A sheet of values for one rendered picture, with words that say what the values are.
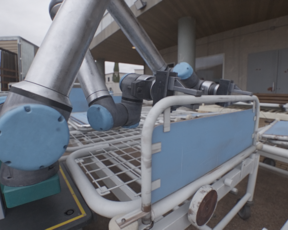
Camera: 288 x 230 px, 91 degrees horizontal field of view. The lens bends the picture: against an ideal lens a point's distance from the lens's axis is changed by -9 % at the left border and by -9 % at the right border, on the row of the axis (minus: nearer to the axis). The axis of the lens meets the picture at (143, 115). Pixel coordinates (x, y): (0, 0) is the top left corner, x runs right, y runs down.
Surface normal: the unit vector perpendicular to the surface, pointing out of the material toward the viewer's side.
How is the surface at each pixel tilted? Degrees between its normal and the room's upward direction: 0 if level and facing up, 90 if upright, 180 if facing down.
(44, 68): 78
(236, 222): 0
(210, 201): 90
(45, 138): 95
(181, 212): 0
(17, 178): 70
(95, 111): 94
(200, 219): 90
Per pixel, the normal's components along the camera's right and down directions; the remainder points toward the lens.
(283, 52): -0.80, 0.08
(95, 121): -0.50, 0.19
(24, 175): 0.41, -0.22
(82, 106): 0.60, 0.12
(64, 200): 0.00, -0.99
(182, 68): -0.57, -0.41
